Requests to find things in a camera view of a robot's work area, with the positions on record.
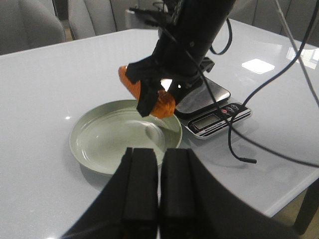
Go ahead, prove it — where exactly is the grey thin cable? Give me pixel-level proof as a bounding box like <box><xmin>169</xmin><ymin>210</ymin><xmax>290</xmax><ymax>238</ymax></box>
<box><xmin>274</xmin><ymin>0</ymin><xmax>319</xmax><ymax>108</ymax></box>

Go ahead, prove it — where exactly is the grey chair left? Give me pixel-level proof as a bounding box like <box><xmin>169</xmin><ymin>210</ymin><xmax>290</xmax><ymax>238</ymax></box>
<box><xmin>0</xmin><ymin>0</ymin><xmax>66</xmax><ymax>55</ymax></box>

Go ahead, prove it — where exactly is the black cable with plug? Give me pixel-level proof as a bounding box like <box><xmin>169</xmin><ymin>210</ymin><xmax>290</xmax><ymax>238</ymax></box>
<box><xmin>159</xmin><ymin>17</ymin><xmax>258</xmax><ymax>164</ymax></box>

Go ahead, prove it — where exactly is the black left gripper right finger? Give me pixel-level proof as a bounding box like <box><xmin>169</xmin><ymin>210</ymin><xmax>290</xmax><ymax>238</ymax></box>
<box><xmin>159</xmin><ymin>149</ymin><xmax>298</xmax><ymax>239</ymax></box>

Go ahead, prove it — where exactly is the grey chair right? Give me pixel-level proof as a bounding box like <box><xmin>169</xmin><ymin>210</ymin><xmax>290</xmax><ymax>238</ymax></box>
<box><xmin>68</xmin><ymin>0</ymin><xmax>117</xmax><ymax>40</ymax></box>

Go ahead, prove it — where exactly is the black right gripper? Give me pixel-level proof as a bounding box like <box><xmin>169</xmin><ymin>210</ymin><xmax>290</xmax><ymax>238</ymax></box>
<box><xmin>126</xmin><ymin>56</ymin><xmax>214</xmax><ymax>117</ymax></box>

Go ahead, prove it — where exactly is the grey chair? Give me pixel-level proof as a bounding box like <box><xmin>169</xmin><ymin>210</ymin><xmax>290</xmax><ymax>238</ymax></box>
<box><xmin>0</xmin><ymin>0</ymin><xmax>66</xmax><ymax>55</ymax></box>
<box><xmin>68</xmin><ymin>0</ymin><xmax>117</xmax><ymax>40</ymax></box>

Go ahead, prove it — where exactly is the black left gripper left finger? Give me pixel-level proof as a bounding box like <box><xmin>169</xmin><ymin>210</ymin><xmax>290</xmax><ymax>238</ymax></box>
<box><xmin>62</xmin><ymin>147</ymin><xmax>158</xmax><ymax>239</ymax></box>

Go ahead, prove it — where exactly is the green plate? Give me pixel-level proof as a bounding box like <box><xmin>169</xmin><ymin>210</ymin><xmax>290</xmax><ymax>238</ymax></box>
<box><xmin>69</xmin><ymin>100</ymin><xmax>182</xmax><ymax>175</ymax></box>

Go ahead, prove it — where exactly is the digital kitchen scale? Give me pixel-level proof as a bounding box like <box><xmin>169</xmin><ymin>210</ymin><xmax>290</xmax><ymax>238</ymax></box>
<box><xmin>175</xmin><ymin>79</ymin><xmax>252</xmax><ymax>139</ymax></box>

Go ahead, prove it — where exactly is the black dangling cable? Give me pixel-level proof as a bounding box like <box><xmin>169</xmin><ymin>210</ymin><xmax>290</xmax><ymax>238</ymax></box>
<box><xmin>226</xmin><ymin>0</ymin><xmax>319</xmax><ymax>168</ymax></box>

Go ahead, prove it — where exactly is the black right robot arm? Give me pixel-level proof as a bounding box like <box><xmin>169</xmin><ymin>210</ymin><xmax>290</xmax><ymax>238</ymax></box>
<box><xmin>125</xmin><ymin>0</ymin><xmax>235</xmax><ymax>118</ymax></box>

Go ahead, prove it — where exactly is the orange corn cob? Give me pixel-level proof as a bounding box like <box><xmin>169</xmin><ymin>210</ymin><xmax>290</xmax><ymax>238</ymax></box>
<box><xmin>118</xmin><ymin>66</ymin><xmax>175</xmax><ymax>119</ymax></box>

